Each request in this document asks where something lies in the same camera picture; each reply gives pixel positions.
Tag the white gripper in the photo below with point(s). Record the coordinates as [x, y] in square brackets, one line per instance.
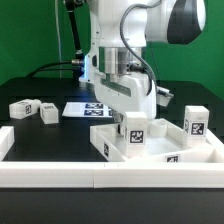
[128, 93]

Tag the white square table top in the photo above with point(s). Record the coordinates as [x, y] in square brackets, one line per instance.
[166, 148]

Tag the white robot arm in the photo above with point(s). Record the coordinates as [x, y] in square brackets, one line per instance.
[120, 30]

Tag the white sheet with markers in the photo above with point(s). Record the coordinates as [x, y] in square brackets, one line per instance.
[87, 109]

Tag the white U-shaped obstacle fence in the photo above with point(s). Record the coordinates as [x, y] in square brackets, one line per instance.
[108, 175]

